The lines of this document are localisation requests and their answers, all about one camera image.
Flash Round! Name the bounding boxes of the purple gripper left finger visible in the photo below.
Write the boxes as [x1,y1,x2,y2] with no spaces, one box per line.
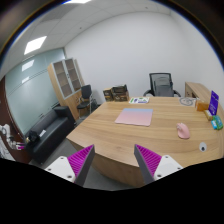
[46,145,95,186]

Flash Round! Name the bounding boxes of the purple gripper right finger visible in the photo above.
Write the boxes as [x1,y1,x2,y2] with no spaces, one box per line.
[134,144,182,184]

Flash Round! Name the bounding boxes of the pink computer mouse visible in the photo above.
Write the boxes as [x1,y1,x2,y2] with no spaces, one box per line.
[176,123,190,139]

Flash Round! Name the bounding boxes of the pink gradient mouse pad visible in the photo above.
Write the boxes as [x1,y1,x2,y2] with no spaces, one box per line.
[115,108,153,126]

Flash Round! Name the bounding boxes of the black leather sofa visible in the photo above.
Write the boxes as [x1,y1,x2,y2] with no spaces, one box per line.
[24,106,76,164]

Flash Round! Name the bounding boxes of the wooden office desk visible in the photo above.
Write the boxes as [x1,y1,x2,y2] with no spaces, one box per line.
[67,97,224,187]

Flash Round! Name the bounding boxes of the white green booklet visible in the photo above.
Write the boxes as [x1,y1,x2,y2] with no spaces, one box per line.
[129,97,150,104]

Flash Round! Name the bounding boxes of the green tissue pack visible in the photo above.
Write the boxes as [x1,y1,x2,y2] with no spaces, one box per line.
[211,115,223,130]

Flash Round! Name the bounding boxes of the brown box on desk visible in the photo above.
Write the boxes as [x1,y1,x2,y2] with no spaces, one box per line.
[195,100,209,111]

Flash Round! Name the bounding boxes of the black visitor chair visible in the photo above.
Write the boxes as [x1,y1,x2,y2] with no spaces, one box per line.
[77,85,97,112]

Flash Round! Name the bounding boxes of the cardboard boxes on floor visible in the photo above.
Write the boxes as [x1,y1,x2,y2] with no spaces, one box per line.
[103,84,129,102]

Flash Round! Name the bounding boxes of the grey mesh office chair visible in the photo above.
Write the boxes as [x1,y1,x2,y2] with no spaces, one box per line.
[144,73,180,97]

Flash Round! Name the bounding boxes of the wooden side cabinet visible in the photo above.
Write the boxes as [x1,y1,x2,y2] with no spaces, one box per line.
[184,81,224,116]

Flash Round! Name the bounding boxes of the wooden glass-door cabinet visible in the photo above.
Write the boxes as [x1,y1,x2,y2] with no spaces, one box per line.
[47,58,84,120]

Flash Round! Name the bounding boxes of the ceiling light panel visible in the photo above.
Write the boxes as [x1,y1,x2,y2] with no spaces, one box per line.
[24,36,46,54]

